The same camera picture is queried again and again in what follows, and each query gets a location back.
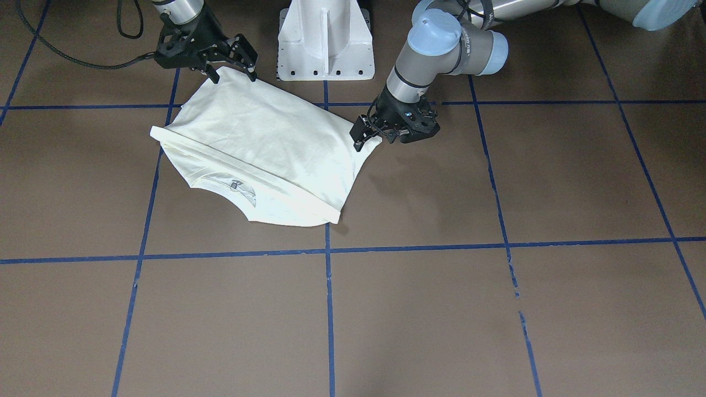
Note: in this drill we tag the cream long-sleeve cat shirt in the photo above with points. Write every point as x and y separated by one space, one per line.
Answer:
278 158

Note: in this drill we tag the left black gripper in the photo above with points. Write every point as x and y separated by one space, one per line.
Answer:
390 108

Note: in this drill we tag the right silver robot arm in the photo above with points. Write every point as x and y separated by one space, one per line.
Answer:
184 11

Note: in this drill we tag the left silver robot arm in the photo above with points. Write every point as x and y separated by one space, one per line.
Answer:
446 38

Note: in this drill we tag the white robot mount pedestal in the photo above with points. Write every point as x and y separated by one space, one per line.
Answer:
325 41

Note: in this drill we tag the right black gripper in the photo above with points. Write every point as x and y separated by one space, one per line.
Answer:
199 28

